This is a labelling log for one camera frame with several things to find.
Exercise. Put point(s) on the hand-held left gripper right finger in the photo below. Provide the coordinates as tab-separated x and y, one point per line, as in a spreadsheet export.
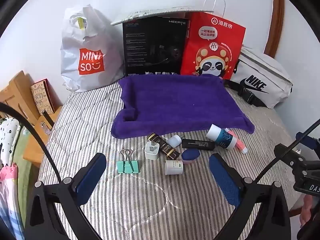
225	180

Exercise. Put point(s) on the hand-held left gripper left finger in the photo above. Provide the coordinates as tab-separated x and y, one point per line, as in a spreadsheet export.
91	177

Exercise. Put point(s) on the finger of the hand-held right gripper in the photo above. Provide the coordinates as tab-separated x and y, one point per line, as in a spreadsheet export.
287	153
312	142

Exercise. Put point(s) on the mint green binder clip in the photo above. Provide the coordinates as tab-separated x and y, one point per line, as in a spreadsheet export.
127	167

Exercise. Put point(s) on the pink tube with white cap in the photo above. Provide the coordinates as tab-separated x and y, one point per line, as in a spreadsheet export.
237	141

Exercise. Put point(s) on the white bottle with blue label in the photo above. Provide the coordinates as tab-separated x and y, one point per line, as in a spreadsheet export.
223	137

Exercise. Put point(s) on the blue-capped pink bottle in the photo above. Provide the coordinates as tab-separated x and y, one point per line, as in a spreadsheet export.
190	155

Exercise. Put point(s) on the black rectangular tube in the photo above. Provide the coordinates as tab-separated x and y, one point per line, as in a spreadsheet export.
198	145

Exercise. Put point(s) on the small white jar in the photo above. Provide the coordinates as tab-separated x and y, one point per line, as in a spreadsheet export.
173	167

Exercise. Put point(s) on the dark brown gold-labelled bottle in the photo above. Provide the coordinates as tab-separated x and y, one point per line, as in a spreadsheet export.
170	152

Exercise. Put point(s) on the small white cap bottle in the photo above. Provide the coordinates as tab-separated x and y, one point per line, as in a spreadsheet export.
175	142

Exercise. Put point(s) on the white charger plug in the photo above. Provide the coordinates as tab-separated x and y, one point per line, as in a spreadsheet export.
151	153

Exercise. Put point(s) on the purple towel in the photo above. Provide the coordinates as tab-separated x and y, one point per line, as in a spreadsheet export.
175	100

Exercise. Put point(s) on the person's right hand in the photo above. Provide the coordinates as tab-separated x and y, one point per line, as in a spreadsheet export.
307	210

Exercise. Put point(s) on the grey striped bed quilt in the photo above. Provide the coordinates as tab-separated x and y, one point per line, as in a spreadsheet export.
100	130

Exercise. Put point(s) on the wooden nightstand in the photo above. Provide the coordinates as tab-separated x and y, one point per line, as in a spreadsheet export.
32	150

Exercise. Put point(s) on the green cloth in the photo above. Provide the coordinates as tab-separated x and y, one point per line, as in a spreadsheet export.
25	170

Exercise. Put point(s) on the small clear bottle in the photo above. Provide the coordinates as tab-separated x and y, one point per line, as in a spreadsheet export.
45	128

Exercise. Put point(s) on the black lighter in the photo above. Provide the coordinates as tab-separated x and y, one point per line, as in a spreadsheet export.
48	120

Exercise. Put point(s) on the pink cloth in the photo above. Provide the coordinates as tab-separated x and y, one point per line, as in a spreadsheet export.
10	185

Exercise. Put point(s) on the white waist bag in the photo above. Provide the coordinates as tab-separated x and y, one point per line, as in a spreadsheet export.
262	67

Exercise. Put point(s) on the white floral cloth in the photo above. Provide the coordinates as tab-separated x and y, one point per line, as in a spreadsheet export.
8	135

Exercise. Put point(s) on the patterned notebook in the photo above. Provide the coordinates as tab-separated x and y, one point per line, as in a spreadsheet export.
42	97

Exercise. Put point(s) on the white plastic shopping bag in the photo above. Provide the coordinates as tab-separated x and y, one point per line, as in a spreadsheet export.
75	75

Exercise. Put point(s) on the wooden headboard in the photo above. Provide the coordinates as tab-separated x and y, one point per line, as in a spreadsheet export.
277	17

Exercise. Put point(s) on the red paper bag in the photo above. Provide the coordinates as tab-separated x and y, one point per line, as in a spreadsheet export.
215	37

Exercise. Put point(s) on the black headset box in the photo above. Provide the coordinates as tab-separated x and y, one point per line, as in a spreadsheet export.
150	45

